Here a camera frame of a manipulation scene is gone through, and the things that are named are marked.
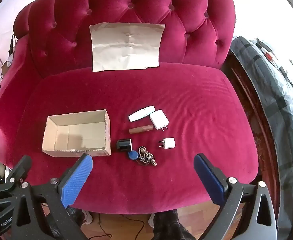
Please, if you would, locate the white plastic tube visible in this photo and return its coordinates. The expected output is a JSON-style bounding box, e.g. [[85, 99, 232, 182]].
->
[[128, 106, 155, 122]]

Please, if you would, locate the red velvet tufted armchair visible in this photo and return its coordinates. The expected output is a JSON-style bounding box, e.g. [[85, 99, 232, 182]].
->
[[0, 0, 259, 215]]

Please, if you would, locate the brown lipstick tube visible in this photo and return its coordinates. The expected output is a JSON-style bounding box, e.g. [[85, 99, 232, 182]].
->
[[129, 124, 153, 134]]

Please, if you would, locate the black glossy bottle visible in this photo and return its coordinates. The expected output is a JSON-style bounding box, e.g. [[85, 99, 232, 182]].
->
[[116, 138, 132, 152]]

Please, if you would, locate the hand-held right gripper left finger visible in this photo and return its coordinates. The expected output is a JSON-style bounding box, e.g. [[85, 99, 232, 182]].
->
[[10, 154, 93, 240]]

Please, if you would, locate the person's dark trouser leg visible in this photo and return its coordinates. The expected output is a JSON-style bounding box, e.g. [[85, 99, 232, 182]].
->
[[153, 210, 197, 240]]

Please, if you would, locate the small brown cardboard box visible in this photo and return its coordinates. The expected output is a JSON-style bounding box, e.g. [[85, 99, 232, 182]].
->
[[1, 60, 12, 74]]

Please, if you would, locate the small white charger plug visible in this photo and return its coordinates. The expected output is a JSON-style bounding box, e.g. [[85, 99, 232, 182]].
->
[[158, 137, 176, 150]]

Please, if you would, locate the large white charger plug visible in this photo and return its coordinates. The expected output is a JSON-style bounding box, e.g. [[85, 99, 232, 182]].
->
[[150, 109, 169, 131]]

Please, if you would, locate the black floor cable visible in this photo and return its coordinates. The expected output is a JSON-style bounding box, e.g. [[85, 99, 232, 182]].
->
[[96, 214, 145, 238]]

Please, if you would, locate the black corded tool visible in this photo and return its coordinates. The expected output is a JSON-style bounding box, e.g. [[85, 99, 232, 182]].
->
[[8, 33, 16, 58]]

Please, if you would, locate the dark wooden bed frame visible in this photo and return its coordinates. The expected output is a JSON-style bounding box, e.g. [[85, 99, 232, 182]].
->
[[221, 47, 282, 205]]

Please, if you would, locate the creased white paper sheet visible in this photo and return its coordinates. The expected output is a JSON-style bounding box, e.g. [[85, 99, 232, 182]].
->
[[89, 22, 166, 72]]

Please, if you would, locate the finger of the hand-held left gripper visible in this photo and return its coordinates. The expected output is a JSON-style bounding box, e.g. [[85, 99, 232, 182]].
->
[[5, 155, 32, 184]]

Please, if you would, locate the grey plaid blanket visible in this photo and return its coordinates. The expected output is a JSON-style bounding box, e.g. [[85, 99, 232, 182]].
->
[[230, 36, 293, 235]]

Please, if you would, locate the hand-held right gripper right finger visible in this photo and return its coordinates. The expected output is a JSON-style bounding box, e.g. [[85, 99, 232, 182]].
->
[[193, 153, 278, 240]]

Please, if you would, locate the key chain with blue tag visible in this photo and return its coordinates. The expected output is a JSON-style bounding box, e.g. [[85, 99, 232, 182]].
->
[[128, 146, 158, 167]]

